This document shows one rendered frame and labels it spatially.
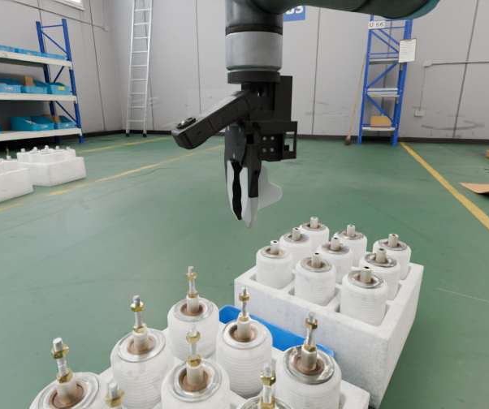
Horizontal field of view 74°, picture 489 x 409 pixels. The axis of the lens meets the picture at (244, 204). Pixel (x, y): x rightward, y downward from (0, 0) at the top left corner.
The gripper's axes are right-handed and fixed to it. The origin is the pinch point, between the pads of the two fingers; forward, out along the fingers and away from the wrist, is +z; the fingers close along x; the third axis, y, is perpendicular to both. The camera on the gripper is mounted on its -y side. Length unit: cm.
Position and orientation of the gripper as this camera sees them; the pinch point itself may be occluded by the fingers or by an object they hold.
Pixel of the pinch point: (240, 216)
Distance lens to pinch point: 48.9
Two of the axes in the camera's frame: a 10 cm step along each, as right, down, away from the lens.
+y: 9.1, -1.2, 4.0
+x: -4.1, -2.6, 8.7
